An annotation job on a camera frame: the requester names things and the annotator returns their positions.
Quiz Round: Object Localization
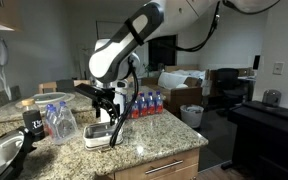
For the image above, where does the dark jar with cork lid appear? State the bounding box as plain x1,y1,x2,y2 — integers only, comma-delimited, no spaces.
21,98,45,142

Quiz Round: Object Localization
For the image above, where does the white wall phone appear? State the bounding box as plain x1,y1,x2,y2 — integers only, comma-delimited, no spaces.
0,37,12,100

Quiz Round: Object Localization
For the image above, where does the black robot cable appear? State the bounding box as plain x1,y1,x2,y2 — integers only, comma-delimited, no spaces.
109,59,140,148

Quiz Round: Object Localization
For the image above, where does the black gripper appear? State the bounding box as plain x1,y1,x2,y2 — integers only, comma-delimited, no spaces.
75,83,120,118

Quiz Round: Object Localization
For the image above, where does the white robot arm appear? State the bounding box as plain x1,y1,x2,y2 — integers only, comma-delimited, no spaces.
89,0,281,89

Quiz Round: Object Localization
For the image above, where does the black digital piano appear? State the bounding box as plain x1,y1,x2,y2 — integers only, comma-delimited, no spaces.
222,101,288,180

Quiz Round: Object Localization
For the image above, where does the white plate on counter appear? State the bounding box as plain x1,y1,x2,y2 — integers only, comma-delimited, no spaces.
15,91,76,110

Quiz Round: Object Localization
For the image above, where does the red label bottle pack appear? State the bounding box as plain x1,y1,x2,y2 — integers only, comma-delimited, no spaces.
127,91,164,119

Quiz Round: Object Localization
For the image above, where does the clear water bottle pack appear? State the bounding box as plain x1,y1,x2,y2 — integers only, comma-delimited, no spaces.
45,101,78,145

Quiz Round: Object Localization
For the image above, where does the silver drawer handle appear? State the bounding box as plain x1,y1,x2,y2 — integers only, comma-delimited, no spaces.
145,160,184,175

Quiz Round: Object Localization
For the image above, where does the white waste basket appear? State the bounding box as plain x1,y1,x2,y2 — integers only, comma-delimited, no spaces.
180,104,204,128

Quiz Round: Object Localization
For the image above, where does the wooden dining chair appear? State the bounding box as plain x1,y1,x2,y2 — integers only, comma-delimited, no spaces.
38,79,91,94

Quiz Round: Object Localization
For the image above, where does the white paper towel roll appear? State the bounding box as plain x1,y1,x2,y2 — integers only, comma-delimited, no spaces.
100,79,128,114

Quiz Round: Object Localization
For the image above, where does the cardboard box with cloth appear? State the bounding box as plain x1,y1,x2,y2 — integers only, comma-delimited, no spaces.
141,65,202,117

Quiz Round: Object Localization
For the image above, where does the wooden upper cabinet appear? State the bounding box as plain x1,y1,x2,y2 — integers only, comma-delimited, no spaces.
0,0,22,31

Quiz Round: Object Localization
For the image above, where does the wall light switch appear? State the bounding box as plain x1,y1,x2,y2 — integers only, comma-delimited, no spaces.
273,62,284,75

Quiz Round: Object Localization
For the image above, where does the black office chair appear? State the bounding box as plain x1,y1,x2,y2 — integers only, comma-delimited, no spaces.
216,68,247,117

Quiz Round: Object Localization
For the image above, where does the white rectangular container bowl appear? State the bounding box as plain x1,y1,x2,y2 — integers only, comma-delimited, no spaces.
83,122,116,150

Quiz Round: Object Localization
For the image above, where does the silver kettle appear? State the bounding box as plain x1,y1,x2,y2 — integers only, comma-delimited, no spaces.
262,89,281,107

